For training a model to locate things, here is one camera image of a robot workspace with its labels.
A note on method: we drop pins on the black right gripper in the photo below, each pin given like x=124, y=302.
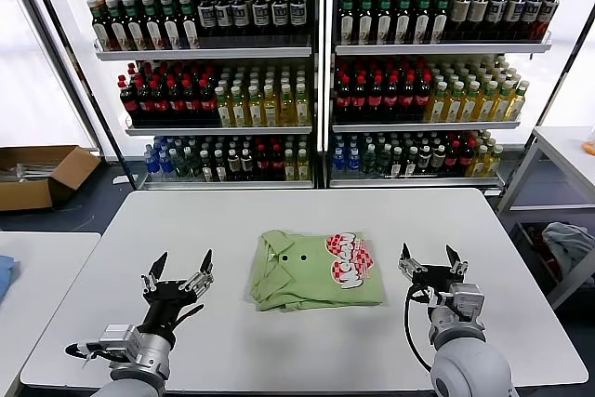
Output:
x=437, y=278

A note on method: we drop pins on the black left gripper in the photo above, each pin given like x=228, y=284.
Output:
x=169, y=301

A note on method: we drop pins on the light green polo shirt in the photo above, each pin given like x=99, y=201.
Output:
x=302, y=276

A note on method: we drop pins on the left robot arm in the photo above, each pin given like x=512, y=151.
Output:
x=149, y=355

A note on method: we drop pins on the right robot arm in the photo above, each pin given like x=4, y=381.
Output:
x=469, y=364

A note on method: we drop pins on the black storage crate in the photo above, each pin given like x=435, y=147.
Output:
x=527, y=241

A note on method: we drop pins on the cola bottle red cap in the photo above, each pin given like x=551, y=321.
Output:
x=191, y=103
x=391, y=99
x=159, y=103
x=407, y=99
x=359, y=99
x=128, y=101
x=144, y=103
x=343, y=99
x=423, y=99
x=277, y=164
x=375, y=99
x=207, y=103
x=466, y=161
x=175, y=103
x=263, y=164
x=453, y=162

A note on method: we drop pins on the yellow juice bottle green label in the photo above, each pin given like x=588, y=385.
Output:
x=470, y=105
x=503, y=103
x=302, y=109
x=287, y=110
x=239, y=111
x=437, y=106
x=486, y=104
x=255, y=111
x=291, y=167
x=303, y=166
x=493, y=163
x=271, y=110
x=517, y=102
x=479, y=164
x=224, y=111
x=454, y=105

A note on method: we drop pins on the white paper scrap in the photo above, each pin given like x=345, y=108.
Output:
x=125, y=179

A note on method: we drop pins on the dark red cloth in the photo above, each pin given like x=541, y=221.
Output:
x=547, y=255

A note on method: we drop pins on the clear green bottle white cap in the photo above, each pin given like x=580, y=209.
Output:
x=384, y=162
x=369, y=162
x=193, y=165
x=179, y=165

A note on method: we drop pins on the blue water bottle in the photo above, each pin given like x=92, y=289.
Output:
x=339, y=161
x=354, y=161
x=149, y=162
x=164, y=163

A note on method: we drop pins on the grey crumpled cloth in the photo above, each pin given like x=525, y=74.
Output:
x=564, y=243

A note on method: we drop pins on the blue folded cloth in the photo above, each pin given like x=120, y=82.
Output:
x=7, y=271

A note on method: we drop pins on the brown cardboard box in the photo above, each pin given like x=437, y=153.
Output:
x=28, y=194

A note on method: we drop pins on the pale plastic wrapped parts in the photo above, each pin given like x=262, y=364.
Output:
x=28, y=170

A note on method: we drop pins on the clear cup orange contents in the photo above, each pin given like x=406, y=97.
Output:
x=590, y=146

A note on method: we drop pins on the grey metal shelf unit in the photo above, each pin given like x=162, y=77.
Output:
x=441, y=49
x=209, y=53

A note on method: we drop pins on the dark bottle green cap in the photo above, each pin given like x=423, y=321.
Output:
x=348, y=20
x=135, y=27
x=366, y=20
x=101, y=27
x=385, y=20
x=189, y=25
x=152, y=26
x=117, y=27
x=440, y=20
x=422, y=20
x=171, y=25
x=404, y=20

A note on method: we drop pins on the dark bottle beige label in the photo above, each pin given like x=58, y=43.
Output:
x=478, y=13
x=459, y=13

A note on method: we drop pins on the dark bottle blue white label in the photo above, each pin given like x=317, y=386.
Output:
x=240, y=15
x=280, y=13
x=207, y=16
x=224, y=15
x=260, y=14
x=548, y=13
x=532, y=13
x=497, y=13
x=298, y=13
x=514, y=13

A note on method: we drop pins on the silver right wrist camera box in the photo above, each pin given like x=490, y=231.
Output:
x=467, y=301

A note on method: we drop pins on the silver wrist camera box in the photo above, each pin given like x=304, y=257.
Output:
x=467, y=301
x=118, y=339

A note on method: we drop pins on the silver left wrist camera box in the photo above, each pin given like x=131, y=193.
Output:
x=118, y=339

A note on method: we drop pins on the white metal frame table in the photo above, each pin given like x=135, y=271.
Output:
x=564, y=146

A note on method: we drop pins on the thin dark window post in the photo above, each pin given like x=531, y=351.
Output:
x=562, y=76

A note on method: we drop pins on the thin black window post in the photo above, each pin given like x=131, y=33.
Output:
x=77, y=62

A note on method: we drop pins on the thick grey window post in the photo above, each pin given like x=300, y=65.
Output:
x=54, y=50

